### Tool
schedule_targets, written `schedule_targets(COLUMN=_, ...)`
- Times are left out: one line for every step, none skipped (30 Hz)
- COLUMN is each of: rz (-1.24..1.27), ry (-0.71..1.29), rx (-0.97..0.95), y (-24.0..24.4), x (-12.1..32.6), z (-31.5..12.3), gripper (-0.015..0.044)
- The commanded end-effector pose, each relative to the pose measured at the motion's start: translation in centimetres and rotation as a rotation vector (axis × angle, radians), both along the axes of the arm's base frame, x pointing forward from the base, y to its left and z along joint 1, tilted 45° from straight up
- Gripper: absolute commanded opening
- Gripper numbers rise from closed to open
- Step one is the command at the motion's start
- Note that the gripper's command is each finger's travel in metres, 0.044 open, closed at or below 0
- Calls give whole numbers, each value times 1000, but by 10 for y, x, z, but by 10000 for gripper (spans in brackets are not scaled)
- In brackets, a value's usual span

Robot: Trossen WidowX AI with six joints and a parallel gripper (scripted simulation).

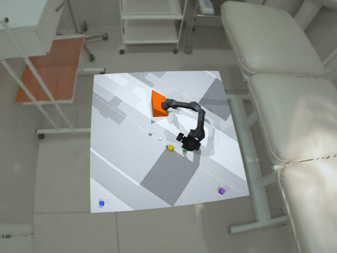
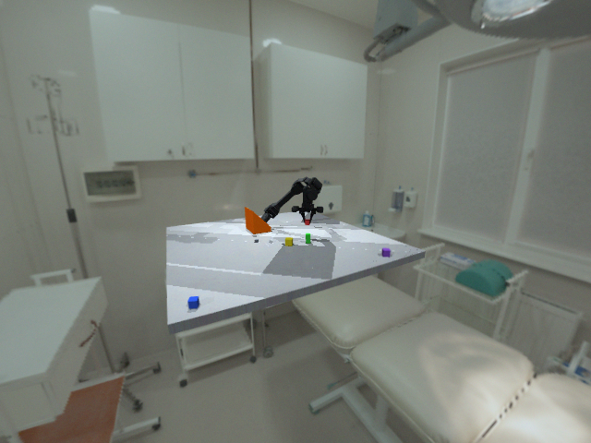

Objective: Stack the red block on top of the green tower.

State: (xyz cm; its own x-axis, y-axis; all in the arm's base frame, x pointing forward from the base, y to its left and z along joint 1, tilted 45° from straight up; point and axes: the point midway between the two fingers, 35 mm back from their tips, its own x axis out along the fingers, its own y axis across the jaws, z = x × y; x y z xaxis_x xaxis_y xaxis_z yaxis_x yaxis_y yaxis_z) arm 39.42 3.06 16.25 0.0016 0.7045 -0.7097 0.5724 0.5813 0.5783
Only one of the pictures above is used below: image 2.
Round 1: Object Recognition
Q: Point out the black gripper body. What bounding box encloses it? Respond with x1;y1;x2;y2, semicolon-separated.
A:
292;198;323;213

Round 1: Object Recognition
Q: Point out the small blue block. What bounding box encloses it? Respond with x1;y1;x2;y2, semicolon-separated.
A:
187;296;199;309

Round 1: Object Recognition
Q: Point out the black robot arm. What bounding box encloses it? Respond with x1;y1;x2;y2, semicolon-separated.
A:
261;177;322;224

